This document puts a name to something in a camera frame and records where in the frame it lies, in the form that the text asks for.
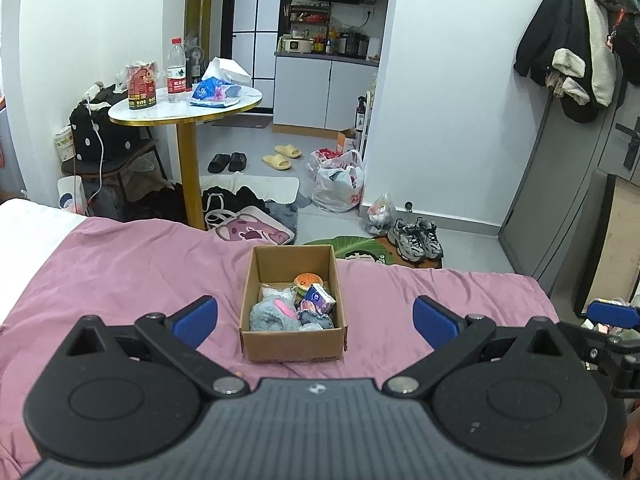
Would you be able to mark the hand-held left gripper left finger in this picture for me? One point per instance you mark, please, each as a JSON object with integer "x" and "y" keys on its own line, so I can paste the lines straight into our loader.
{"x": 197, "y": 317}

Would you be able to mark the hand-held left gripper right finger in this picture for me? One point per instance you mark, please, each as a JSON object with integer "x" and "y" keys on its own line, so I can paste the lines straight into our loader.
{"x": 435, "y": 317}

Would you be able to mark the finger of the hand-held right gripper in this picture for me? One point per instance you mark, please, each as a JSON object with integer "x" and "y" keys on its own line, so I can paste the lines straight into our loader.
{"x": 612, "y": 313}

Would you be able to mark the grey-blue fluffy plush toy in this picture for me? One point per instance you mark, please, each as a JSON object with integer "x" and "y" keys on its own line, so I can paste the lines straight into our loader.
{"x": 267, "y": 317}

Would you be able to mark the brown cardboard box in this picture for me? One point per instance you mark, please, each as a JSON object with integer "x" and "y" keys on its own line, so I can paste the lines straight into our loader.
{"x": 292, "y": 347}

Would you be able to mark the burger squishy toy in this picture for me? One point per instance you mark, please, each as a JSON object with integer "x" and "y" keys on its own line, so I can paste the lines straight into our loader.
{"x": 306, "y": 282}

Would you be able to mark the blue denim cloth patch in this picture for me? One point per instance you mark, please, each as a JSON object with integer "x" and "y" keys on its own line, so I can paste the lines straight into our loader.
{"x": 316, "y": 318}

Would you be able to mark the blue planet print pack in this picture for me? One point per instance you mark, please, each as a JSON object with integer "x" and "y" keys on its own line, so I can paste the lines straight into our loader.
{"x": 317, "y": 299}

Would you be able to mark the person's right hand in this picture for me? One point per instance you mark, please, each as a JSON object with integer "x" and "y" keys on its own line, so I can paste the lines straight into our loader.
{"x": 632, "y": 435}

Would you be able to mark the brown cardboard panel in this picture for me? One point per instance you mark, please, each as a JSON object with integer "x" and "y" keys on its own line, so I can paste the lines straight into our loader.
{"x": 617, "y": 250}

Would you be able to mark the grey sneaker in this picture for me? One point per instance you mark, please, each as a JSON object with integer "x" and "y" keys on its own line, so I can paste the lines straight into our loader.
{"x": 431, "y": 240}
{"x": 405, "y": 240}

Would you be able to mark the clear plastic packet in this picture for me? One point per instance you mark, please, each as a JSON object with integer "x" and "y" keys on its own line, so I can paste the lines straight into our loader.
{"x": 272, "y": 291}

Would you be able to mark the pink bed sheet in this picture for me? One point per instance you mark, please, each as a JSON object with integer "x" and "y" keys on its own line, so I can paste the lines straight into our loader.
{"x": 125, "y": 270}

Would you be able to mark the pink bear tote bag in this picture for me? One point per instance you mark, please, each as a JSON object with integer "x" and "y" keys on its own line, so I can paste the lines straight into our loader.
{"x": 255, "y": 227}

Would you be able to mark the green leaf floor mat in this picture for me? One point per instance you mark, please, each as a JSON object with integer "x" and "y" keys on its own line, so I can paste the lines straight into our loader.
{"x": 345, "y": 247}

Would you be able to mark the clear plastic bag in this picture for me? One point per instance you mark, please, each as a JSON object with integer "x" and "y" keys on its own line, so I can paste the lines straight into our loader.
{"x": 379, "y": 215}

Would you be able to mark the black clothing pile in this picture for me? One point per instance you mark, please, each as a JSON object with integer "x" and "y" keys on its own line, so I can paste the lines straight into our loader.
{"x": 240, "y": 200}

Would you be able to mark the grey door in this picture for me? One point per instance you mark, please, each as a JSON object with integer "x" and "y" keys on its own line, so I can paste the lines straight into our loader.
{"x": 560, "y": 185}

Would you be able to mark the white floor mat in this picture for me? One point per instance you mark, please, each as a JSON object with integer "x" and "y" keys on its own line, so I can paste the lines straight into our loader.
{"x": 270, "y": 185}

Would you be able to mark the black slipper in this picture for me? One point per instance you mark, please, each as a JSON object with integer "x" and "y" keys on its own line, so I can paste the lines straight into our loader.
{"x": 237, "y": 161}
{"x": 218, "y": 163}

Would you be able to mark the white plastic shopping bag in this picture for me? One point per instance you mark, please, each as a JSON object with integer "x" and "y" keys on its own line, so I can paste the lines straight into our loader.
{"x": 335, "y": 185}

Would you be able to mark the yellow slipper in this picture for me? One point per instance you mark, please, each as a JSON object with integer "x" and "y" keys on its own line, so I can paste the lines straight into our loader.
{"x": 288, "y": 151}
{"x": 276, "y": 162}

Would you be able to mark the dark chair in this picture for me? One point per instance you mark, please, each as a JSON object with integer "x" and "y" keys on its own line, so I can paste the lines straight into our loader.
{"x": 125, "y": 157}

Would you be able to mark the white floor appliance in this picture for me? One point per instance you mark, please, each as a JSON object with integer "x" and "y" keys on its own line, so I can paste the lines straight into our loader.
{"x": 71, "y": 195}

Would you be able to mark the small orange cardboard box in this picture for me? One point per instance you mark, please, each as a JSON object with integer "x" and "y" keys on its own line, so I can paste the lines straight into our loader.
{"x": 346, "y": 141}

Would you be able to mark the grey door mat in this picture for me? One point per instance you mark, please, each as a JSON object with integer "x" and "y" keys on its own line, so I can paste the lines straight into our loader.
{"x": 243, "y": 121}

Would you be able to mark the white narrow rack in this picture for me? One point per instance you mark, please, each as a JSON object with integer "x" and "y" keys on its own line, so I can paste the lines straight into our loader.
{"x": 371, "y": 125}

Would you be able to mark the black polka dot bag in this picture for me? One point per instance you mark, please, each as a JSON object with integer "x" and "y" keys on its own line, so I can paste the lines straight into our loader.
{"x": 107, "y": 130}

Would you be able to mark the round table with gold leg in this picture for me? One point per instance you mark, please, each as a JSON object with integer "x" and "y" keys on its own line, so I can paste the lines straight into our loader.
{"x": 185, "y": 105}

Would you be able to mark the spray bottle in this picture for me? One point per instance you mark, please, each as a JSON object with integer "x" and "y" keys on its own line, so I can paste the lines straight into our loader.
{"x": 360, "y": 115}

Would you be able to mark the white tub with green label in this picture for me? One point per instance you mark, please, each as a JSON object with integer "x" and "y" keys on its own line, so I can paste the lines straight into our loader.
{"x": 64, "y": 144}

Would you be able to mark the blue tissue pack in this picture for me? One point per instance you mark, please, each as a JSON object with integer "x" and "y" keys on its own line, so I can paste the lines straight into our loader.
{"x": 217, "y": 92}

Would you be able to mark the red snack canister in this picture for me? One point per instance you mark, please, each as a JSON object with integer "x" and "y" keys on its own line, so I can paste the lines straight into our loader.
{"x": 141, "y": 87}

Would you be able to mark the clear water bottle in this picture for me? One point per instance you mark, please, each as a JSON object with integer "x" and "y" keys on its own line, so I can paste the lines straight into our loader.
{"x": 176, "y": 72}

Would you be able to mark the grey kitchen counter cabinet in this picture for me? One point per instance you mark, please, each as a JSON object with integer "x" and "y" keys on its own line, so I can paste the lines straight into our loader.
{"x": 320, "y": 92}

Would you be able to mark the small desk fan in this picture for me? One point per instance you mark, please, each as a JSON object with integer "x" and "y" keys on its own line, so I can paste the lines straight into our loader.
{"x": 194, "y": 57}

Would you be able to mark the black and white jacket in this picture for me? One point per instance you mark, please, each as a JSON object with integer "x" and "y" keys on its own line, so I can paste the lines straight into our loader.
{"x": 570, "y": 35}

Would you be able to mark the black kitchen appliance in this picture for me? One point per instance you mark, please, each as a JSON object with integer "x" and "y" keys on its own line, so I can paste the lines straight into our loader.
{"x": 357, "y": 45}

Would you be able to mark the black framed sliding door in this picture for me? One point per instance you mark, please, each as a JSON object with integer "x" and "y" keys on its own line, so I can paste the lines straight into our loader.
{"x": 252, "y": 35}

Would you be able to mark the dark hanging clothes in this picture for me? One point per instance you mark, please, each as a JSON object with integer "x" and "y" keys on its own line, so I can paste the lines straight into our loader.
{"x": 627, "y": 25}

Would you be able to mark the beige rice cooker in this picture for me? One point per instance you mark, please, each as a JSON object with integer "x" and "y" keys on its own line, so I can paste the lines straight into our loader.
{"x": 296, "y": 45}

